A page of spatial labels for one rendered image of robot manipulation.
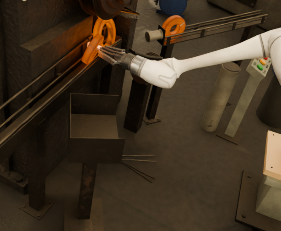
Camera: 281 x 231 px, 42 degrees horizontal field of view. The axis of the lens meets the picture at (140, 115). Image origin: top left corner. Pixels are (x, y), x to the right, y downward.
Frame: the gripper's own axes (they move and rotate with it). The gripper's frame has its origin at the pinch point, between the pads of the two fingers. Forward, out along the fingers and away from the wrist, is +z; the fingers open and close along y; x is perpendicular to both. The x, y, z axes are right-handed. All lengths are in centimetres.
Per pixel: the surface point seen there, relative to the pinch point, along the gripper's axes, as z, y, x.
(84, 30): 7.7, 2.7, 4.5
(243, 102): -78, 70, -44
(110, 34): 1.9, 20.9, -3.8
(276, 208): -116, 13, -61
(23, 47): 14.2, -34.7, 11.1
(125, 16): -0.2, 32.8, 2.9
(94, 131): -21.5, -35.7, -14.4
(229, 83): -65, 67, -32
